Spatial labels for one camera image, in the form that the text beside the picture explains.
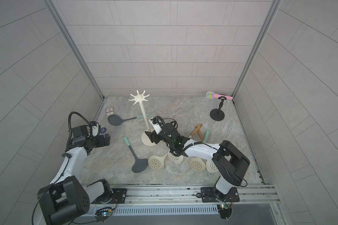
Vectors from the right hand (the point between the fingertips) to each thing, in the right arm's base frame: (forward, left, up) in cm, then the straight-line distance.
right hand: (150, 129), depth 80 cm
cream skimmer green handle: (+3, -36, -14) cm, 39 cm away
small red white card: (+26, +34, -11) cm, 44 cm away
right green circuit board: (-39, -37, -17) cm, 56 cm away
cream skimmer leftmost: (-14, -3, -14) cm, 20 cm away
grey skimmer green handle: (+2, +3, +10) cm, 10 cm away
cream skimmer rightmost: (-18, -34, -16) cm, 42 cm away
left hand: (+2, +30, -6) cm, 30 cm away
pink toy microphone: (+19, -39, +5) cm, 44 cm away
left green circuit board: (-37, +22, -13) cm, 45 cm away
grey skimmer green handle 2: (+1, +18, -14) cm, 23 cm away
